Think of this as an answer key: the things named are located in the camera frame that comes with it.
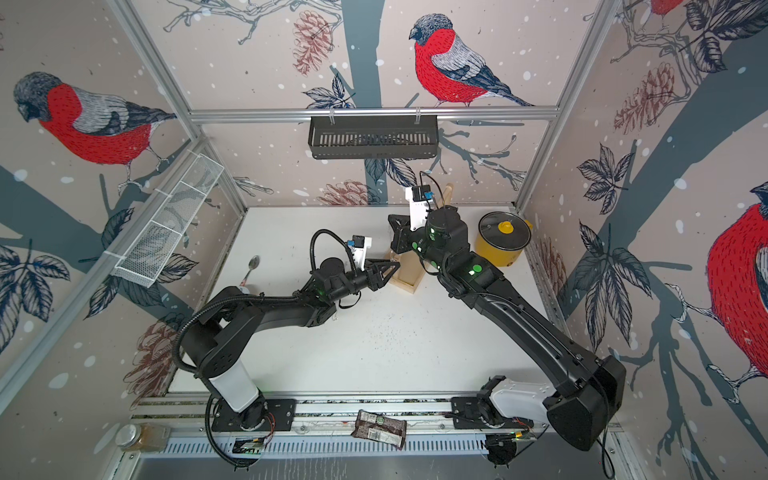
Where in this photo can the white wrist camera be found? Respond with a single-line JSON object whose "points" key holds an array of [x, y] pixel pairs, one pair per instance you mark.
{"points": [[359, 246], [419, 198]]}

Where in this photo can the white mesh wall shelf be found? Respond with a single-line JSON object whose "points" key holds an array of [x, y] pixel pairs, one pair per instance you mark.
{"points": [[148, 255]]}

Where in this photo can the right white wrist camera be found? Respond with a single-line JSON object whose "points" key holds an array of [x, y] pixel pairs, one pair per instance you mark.
{"points": [[419, 198]]}

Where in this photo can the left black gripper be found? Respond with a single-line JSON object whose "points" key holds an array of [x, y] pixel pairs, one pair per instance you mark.
{"points": [[374, 281]]}

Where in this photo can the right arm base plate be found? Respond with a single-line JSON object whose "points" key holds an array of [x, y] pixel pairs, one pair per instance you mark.
{"points": [[479, 413]]}

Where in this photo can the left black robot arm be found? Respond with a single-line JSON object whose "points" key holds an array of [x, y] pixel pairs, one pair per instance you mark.
{"points": [[210, 344]]}

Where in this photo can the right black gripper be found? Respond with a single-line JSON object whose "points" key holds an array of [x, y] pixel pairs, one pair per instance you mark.
{"points": [[402, 243]]}

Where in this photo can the metal spoon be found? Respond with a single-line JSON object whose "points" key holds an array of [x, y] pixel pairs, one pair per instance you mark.
{"points": [[253, 263]]}

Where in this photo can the glass jar with metal lid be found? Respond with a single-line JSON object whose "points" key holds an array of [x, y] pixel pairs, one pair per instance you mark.
{"points": [[143, 437]]}

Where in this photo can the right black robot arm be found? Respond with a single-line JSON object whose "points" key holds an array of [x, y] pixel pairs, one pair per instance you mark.
{"points": [[588, 390]]}

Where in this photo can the black hanging wire basket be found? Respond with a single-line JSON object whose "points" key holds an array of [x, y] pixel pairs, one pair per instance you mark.
{"points": [[373, 137]]}

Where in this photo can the yellow pot with black lid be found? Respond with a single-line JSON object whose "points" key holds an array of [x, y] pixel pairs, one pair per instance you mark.
{"points": [[502, 237]]}

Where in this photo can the black round fixture under rail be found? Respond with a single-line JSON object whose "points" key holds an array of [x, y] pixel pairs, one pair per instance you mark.
{"points": [[501, 449]]}

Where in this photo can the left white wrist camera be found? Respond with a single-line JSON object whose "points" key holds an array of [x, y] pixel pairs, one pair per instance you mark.
{"points": [[359, 246]]}

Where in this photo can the dark snack wrapper packet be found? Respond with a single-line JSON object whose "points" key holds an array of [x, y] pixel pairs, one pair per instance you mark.
{"points": [[380, 428]]}

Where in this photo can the small electronics board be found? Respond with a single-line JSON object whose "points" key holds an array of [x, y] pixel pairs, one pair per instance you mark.
{"points": [[249, 446]]}

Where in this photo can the wooden jewelry display stand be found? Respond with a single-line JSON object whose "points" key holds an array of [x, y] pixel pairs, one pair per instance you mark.
{"points": [[411, 272]]}

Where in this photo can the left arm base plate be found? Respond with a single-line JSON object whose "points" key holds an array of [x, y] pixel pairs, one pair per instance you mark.
{"points": [[277, 414]]}

